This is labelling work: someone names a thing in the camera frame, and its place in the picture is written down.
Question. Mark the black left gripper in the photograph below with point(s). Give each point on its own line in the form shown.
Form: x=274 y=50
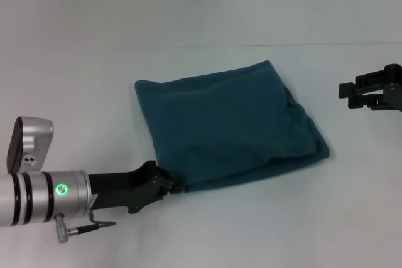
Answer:
x=125 y=189

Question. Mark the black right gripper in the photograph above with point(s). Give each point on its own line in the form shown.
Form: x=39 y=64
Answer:
x=392 y=89

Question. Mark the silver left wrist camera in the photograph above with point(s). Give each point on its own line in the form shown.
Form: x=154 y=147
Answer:
x=29 y=145

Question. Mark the teal blue t-shirt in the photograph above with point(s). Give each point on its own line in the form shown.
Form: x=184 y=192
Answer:
x=232 y=123

